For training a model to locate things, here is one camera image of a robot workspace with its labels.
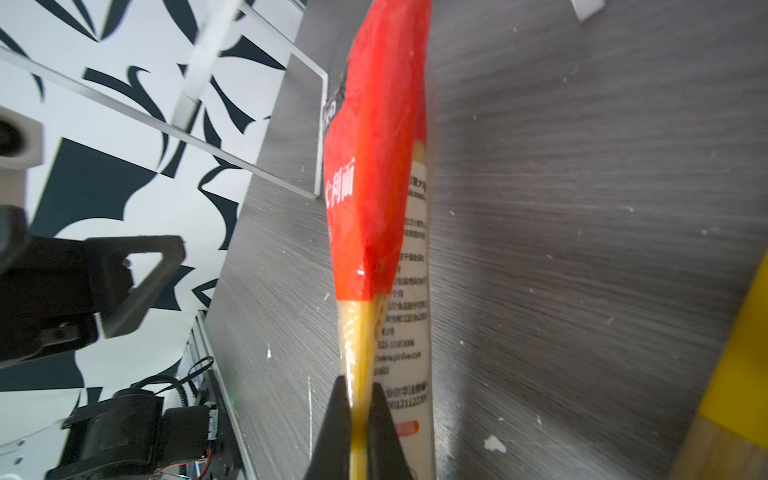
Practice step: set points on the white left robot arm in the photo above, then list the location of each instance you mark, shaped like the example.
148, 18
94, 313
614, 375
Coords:
154, 428

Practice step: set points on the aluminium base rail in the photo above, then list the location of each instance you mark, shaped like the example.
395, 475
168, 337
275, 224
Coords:
230, 457

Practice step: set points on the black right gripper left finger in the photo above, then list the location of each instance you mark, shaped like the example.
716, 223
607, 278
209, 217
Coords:
331, 455

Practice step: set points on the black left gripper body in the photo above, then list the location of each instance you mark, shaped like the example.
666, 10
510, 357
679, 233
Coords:
51, 291

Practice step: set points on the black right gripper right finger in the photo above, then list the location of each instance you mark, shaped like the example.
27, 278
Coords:
385, 456

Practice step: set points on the yellow Pastatime spaghetti bag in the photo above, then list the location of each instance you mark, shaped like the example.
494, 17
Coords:
728, 436

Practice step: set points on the white two-tier shelf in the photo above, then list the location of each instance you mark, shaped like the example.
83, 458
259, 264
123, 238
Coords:
170, 84

